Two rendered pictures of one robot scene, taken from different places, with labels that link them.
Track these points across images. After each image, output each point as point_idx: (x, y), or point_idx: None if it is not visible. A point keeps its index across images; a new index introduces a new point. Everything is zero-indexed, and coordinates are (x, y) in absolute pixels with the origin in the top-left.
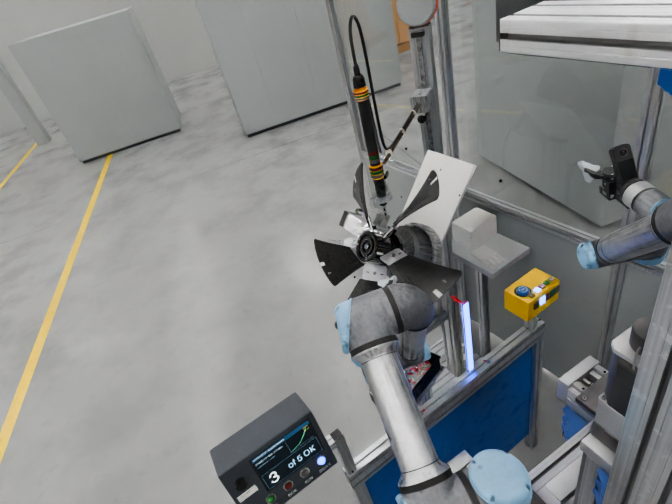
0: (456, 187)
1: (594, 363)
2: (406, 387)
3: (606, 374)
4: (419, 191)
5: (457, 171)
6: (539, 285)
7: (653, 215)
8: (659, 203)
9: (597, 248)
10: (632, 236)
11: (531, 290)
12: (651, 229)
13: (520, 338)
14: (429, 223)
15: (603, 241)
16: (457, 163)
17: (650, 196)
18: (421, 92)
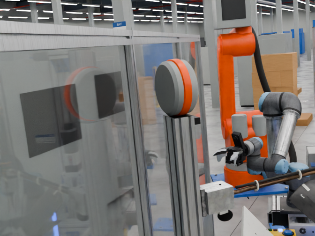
0: (262, 228)
1: (292, 223)
2: None
3: (299, 210)
4: (312, 210)
5: (252, 220)
6: (276, 230)
7: (297, 111)
8: (256, 138)
9: (284, 156)
10: (293, 129)
11: (283, 231)
12: (296, 117)
13: None
14: None
15: (284, 150)
16: (246, 217)
17: (252, 140)
18: (213, 185)
